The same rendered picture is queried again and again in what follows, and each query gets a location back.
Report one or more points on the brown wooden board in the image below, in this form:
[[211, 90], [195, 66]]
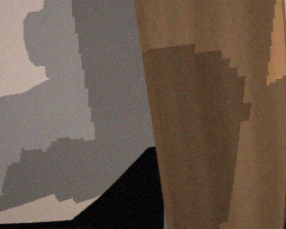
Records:
[[216, 78]]

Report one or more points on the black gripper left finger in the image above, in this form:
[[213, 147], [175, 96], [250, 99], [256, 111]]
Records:
[[134, 201]]

